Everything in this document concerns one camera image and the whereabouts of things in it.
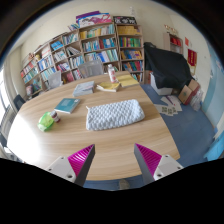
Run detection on small wall shelf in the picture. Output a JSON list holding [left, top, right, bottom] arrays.
[[163, 33, 183, 54]]

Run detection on wooden bookshelf with books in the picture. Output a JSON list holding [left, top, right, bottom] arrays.
[[20, 22, 144, 96]]

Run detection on teal book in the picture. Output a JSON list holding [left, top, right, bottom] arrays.
[[55, 98, 80, 114]]

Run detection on black cloth cover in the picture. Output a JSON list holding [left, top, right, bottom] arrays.
[[144, 42, 193, 89]]

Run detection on cardboard box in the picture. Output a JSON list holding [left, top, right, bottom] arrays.
[[178, 79, 200, 105]]

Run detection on red wall banner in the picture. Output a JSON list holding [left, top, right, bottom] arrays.
[[187, 49, 197, 66]]

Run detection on yellow book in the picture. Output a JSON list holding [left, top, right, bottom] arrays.
[[96, 82, 120, 92]]

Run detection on grey side chair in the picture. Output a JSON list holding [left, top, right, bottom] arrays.
[[48, 71, 63, 89]]

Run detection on small brown bottle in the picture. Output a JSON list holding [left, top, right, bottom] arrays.
[[50, 111, 60, 123]]

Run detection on white waffle towel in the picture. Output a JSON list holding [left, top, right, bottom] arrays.
[[86, 99, 145, 131]]

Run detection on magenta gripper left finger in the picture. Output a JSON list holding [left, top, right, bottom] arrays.
[[46, 144, 95, 186]]

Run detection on white box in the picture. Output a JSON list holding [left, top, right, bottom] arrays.
[[150, 74, 172, 96]]

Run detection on papers on floor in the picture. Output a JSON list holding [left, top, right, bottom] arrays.
[[155, 95, 182, 116]]

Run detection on yellow folder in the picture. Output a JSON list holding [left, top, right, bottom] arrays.
[[117, 75, 139, 88]]

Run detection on grey book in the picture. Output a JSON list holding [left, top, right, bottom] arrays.
[[73, 81, 94, 97]]

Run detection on grey office chair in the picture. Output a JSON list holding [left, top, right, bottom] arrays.
[[78, 60, 103, 78]]

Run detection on dark blue chair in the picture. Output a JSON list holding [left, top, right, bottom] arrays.
[[13, 94, 25, 110]]

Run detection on green plastic bag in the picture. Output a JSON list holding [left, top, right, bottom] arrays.
[[38, 112, 54, 131]]

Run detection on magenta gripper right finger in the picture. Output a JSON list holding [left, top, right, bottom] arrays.
[[134, 143, 183, 185]]

